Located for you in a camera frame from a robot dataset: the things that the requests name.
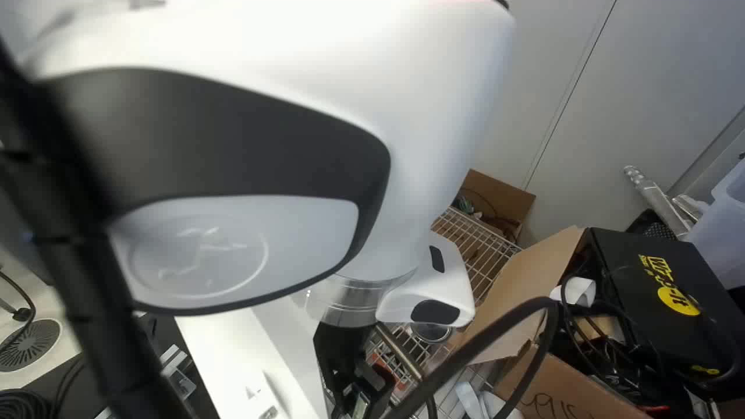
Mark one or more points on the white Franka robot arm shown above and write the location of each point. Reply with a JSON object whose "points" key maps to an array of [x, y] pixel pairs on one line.
{"points": [[434, 118]]}

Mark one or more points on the cardboard box with writing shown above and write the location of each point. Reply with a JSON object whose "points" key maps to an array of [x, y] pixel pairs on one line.
{"points": [[560, 392]]}

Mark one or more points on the white robot base panel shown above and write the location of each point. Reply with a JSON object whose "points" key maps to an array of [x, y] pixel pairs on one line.
{"points": [[241, 357]]}

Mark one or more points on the round grey mesh pad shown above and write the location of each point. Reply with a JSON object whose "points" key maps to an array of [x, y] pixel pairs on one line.
{"points": [[26, 345]]}

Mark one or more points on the silver metal bracket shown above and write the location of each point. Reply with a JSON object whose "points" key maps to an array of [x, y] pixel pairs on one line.
{"points": [[655, 193]]}

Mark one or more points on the black box with yellow logo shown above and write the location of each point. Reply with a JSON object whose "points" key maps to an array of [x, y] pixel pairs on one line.
{"points": [[660, 270]]}

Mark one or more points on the open brown cardboard box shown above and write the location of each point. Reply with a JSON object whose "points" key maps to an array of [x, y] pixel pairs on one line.
{"points": [[500, 199]]}

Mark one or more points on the translucent plastic container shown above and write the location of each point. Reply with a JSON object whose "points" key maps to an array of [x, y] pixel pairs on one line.
{"points": [[722, 225]]}

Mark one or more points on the large tilted cardboard box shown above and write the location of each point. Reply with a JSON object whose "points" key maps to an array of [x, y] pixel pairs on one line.
{"points": [[526, 281]]}

